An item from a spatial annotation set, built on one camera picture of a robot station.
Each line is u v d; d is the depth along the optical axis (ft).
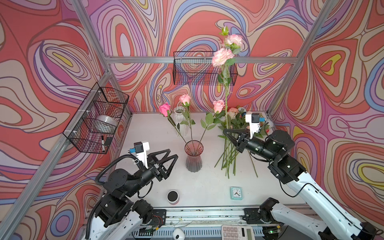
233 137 1.91
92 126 2.45
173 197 2.48
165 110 2.09
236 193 2.60
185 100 2.29
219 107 2.10
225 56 1.62
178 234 2.19
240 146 1.72
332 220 1.29
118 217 1.43
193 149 2.63
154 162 1.67
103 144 2.36
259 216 2.37
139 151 1.58
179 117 2.97
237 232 2.24
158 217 2.37
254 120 1.67
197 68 2.70
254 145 1.72
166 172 1.60
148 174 1.61
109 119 2.41
